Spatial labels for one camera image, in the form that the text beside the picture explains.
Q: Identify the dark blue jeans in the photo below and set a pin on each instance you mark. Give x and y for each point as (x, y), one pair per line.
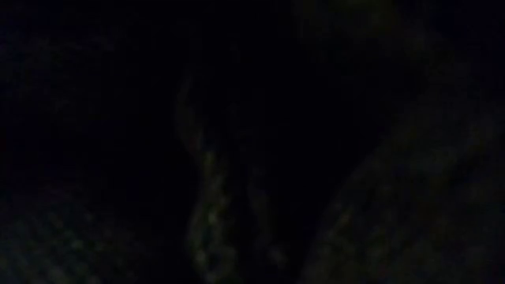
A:
(213, 213)

